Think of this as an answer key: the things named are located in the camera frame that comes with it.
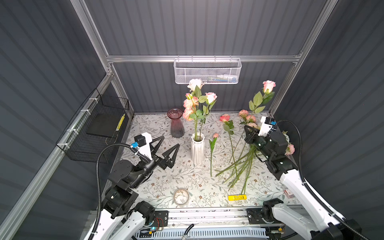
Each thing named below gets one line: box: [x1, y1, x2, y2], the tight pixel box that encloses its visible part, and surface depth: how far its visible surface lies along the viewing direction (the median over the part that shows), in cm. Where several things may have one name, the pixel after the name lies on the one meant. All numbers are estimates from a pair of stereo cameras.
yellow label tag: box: [227, 194, 248, 201], surface depth 80 cm
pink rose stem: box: [248, 80, 276, 115], surface depth 70 cm
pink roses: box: [182, 78, 218, 140], surface depth 72 cm
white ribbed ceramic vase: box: [191, 132, 205, 165], surface depth 82 cm
